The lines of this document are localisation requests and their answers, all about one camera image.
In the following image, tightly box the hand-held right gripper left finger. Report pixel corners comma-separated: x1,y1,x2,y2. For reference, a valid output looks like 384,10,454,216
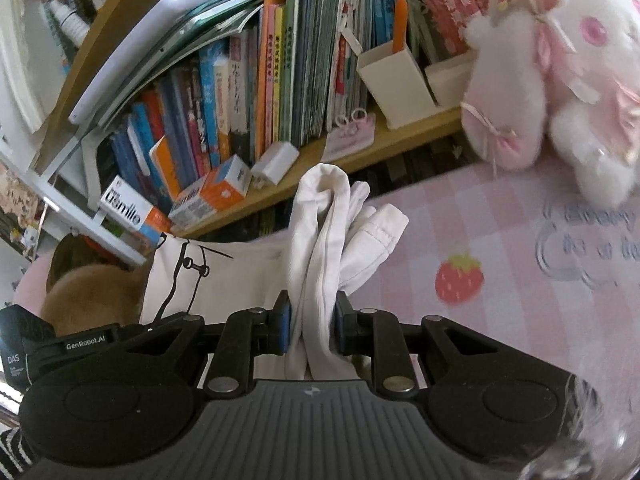
122,290,292,397

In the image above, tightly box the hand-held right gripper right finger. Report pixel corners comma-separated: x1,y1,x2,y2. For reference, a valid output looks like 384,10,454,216
334,290,501,396

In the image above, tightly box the cream printed T-shirt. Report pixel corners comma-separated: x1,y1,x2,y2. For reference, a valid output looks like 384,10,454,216
139,162,410,383

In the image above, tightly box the orange fluffy cat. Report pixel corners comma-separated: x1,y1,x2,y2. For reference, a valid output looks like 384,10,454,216
40,240,151,336

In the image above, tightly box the person's striped garment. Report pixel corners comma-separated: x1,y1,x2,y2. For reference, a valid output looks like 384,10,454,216
0,427,38,480

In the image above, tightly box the white orange toothbrush box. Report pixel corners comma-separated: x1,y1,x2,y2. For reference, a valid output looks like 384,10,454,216
97,175,174,247

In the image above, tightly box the long white orange box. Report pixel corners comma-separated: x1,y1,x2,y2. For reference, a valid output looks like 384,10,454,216
167,155,252,229

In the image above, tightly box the pink checkered desk mat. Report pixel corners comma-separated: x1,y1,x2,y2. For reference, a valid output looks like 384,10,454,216
345,152,640,461

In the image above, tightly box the small white box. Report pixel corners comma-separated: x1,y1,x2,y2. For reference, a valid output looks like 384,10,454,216
250,141,301,184

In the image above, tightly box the pink notepad with clips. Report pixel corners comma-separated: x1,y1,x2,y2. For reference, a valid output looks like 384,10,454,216
324,108,377,159

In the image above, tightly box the row of colourful books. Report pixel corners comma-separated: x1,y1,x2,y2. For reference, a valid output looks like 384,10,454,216
107,0,501,211

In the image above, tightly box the cream pen holder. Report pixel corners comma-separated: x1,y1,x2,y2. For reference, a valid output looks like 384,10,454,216
356,42,438,130

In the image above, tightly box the low cream box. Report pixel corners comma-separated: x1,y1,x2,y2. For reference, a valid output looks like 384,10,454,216
425,50,481,109

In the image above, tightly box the orange pen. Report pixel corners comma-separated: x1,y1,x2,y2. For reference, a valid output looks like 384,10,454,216
392,0,410,55

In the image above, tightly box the teal edged flat board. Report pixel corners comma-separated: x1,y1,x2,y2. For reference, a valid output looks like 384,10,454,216
95,0,265,128

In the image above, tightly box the white tablet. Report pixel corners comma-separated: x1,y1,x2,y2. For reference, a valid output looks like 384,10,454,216
67,0,266,125

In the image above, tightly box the white bottle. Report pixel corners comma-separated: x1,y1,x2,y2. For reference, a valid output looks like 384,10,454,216
47,0,92,47

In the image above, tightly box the pink white plush bunny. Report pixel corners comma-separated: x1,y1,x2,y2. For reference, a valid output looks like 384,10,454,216
460,0,640,208

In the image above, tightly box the white framed wooden bookshelf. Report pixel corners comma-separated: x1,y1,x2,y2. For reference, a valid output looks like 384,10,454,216
0,0,466,266

